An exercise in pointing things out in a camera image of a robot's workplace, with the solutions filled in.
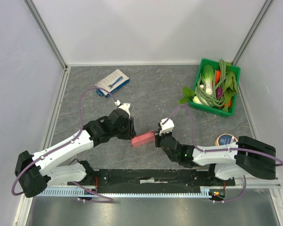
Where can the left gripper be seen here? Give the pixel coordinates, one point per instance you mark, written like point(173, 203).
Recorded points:
point(131, 132)

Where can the pink paper box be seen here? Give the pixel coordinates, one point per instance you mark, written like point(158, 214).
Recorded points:
point(143, 139)

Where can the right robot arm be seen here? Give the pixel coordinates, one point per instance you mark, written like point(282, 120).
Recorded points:
point(247, 156)

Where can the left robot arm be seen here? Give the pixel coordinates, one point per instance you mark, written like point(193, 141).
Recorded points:
point(35, 172)

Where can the blue razor box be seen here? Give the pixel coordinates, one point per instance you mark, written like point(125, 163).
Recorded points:
point(113, 82)

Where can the green plastic bin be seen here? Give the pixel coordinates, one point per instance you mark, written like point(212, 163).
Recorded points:
point(229, 109)

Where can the masking tape roll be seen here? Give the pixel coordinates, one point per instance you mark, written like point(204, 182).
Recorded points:
point(225, 139)

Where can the toy green beans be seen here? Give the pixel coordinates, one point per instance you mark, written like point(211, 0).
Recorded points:
point(217, 96)

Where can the toy bok choy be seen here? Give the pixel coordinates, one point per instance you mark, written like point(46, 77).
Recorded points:
point(204, 88)

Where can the toy carrot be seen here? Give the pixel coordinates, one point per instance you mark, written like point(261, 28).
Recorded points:
point(217, 77)

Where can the toy spinach leaf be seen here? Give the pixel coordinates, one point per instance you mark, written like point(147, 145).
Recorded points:
point(230, 87)

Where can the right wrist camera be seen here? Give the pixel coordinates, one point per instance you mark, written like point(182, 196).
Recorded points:
point(165, 126)

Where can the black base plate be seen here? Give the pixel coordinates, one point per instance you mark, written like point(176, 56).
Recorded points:
point(151, 181)

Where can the slotted cable duct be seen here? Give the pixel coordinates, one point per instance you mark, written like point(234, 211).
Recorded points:
point(78, 192)

